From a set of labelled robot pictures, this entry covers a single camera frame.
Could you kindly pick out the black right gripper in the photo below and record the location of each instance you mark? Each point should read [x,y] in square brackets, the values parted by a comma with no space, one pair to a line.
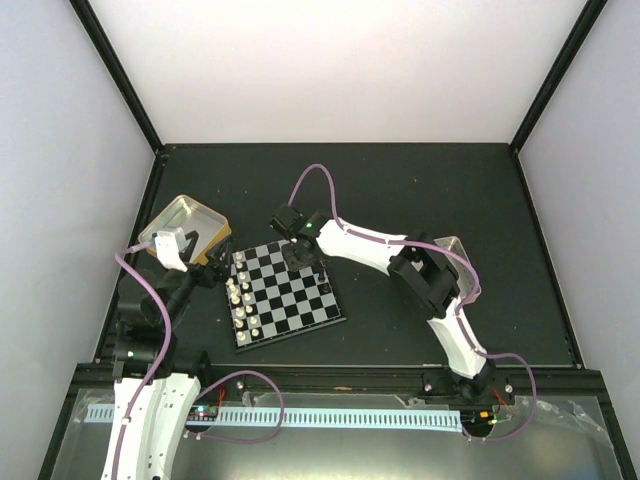
[292,260]

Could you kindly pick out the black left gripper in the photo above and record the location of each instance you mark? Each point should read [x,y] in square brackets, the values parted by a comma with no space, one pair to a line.
[220,270]

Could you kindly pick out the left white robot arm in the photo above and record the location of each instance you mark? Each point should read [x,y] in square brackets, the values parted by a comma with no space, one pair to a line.
[155,383]

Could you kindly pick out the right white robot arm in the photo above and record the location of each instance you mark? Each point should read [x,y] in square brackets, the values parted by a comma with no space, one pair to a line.
[429,275]

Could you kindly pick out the white chess piece row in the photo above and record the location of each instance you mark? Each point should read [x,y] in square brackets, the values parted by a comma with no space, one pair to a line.
[242,303]

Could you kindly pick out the pink tray of black pieces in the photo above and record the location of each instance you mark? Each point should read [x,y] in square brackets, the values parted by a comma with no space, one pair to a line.
[468,286]

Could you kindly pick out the gold metal tin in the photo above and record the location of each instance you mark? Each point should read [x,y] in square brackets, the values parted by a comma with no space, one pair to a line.
[190,215]

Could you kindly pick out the black and silver chessboard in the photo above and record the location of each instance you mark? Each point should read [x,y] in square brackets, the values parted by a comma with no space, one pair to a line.
[289,303]

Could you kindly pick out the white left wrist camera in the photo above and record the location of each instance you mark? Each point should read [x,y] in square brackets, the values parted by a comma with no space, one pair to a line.
[169,244]

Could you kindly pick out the light blue cable duct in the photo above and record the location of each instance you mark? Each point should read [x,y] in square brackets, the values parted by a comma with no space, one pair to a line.
[325,418]

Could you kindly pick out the left black corner frame post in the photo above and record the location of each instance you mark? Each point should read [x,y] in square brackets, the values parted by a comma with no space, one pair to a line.
[103,46]

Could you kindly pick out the black corner frame post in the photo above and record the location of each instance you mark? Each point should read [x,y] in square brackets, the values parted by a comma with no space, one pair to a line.
[570,48]
[103,46]

